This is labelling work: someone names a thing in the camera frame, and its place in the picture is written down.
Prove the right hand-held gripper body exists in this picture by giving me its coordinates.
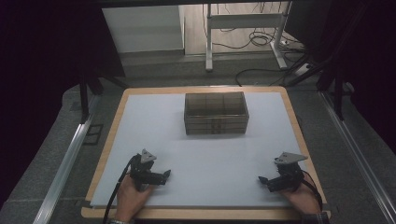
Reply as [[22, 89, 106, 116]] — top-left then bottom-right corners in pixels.
[[266, 151, 309, 193]]

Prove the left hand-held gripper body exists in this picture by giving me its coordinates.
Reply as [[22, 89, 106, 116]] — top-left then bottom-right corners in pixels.
[[129, 148, 168, 191]]

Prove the brown transparent drawer box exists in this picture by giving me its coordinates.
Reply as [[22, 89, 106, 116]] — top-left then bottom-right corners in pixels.
[[183, 91, 250, 135]]

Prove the person's left hand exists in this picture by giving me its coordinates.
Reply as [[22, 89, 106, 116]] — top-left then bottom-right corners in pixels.
[[114, 173, 156, 223]]

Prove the person's right hand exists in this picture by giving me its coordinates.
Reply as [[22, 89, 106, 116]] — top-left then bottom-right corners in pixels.
[[279, 171, 322, 217]]

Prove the dark sleeve cuff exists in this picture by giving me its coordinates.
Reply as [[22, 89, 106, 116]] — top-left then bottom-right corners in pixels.
[[300, 210, 332, 224]]

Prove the black metal stand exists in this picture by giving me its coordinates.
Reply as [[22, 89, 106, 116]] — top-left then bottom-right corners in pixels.
[[316, 69, 347, 121], [78, 73, 105, 124]]

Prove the white power strip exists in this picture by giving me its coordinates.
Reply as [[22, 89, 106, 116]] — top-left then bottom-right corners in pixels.
[[293, 63, 313, 77]]

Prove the dark curtain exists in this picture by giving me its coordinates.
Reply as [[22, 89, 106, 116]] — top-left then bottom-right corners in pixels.
[[0, 0, 126, 206], [323, 0, 396, 147]]

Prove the white panel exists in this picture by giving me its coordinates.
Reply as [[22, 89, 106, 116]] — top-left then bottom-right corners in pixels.
[[101, 5, 185, 54]]

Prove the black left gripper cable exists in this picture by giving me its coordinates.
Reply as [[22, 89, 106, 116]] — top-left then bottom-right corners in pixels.
[[102, 154, 140, 224]]

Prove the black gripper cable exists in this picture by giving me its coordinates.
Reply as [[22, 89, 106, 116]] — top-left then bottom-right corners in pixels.
[[299, 177, 324, 211], [102, 154, 140, 224]]

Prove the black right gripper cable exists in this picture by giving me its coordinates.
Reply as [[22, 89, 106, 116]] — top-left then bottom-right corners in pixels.
[[299, 177, 324, 211]]

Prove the white board with wooden frame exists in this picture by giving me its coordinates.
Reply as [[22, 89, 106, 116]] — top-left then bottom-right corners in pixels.
[[90, 91, 313, 209]]

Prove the small black floor frame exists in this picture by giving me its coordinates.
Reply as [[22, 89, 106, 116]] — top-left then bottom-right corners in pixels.
[[82, 123, 105, 147]]

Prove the aluminium floor rail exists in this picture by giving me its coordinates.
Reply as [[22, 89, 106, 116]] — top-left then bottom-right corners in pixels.
[[32, 113, 96, 224], [319, 91, 396, 224]]

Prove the long black floor cable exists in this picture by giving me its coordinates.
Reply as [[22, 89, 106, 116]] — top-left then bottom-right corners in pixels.
[[234, 66, 302, 88]]

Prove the coiled black floor cable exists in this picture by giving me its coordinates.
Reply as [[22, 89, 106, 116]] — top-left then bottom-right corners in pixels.
[[214, 27, 283, 50]]

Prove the white metal desk frame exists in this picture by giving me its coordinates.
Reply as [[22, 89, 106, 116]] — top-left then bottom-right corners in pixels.
[[205, 2, 293, 73]]

